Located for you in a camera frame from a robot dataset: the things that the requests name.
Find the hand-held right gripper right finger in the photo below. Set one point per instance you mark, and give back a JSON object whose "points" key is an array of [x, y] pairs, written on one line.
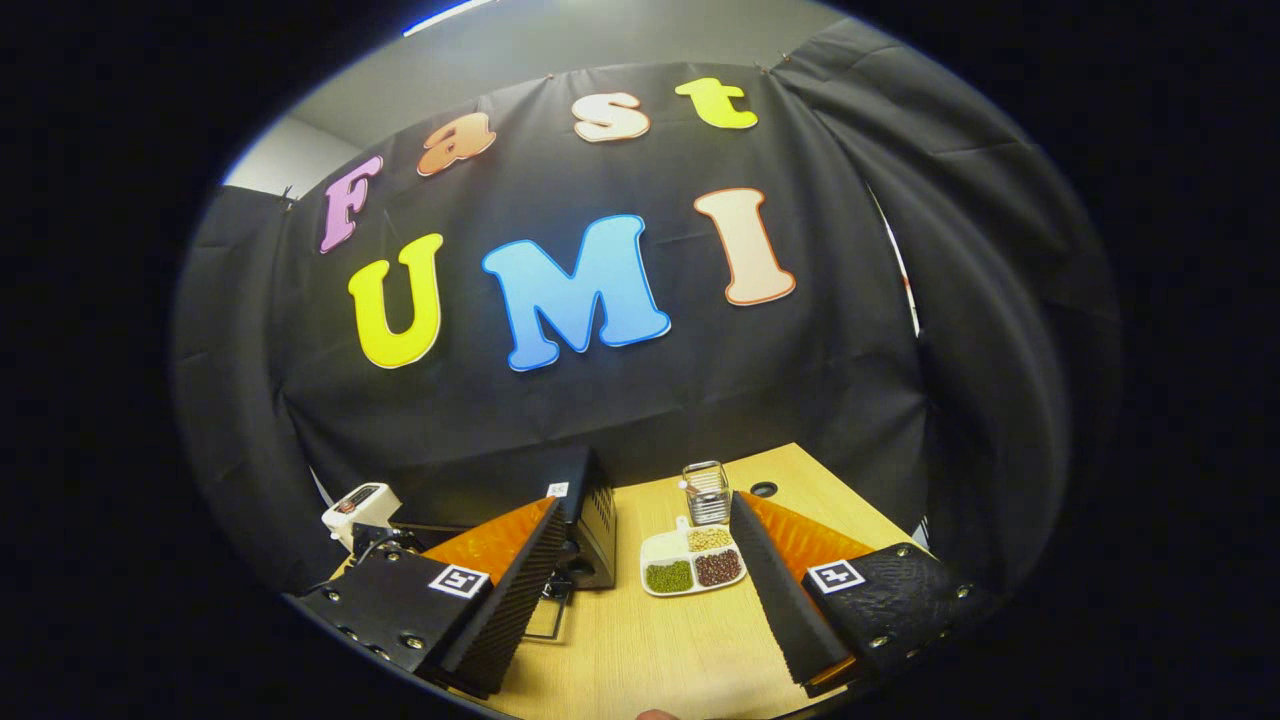
{"points": [[785, 600]]}

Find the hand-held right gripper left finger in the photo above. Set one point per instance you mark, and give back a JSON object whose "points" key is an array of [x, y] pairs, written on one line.
{"points": [[515, 600]]}

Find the black electric oven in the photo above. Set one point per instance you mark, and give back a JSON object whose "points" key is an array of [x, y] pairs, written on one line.
{"points": [[595, 530]]}

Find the white toaster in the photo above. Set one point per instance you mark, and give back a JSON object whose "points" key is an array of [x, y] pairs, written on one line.
{"points": [[360, 503]]}

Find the white divided dish with beans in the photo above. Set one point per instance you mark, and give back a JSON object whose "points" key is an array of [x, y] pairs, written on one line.
{"points": [[690, 570]]}

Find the black backdrop cloth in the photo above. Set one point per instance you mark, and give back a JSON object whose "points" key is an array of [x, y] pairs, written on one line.
{"points": [[640, 400]]}

